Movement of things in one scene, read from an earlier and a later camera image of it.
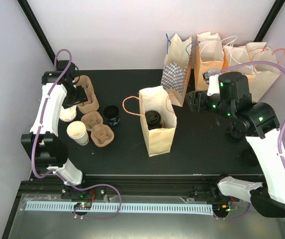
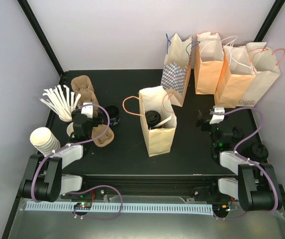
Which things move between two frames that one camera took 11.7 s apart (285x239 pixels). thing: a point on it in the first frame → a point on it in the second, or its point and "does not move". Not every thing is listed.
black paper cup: x=111 y=113 does not move
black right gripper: x=199 y=99 → x=204 y=128
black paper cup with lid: x=153 y=121 does not move
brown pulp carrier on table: x=101 y=135 does not move
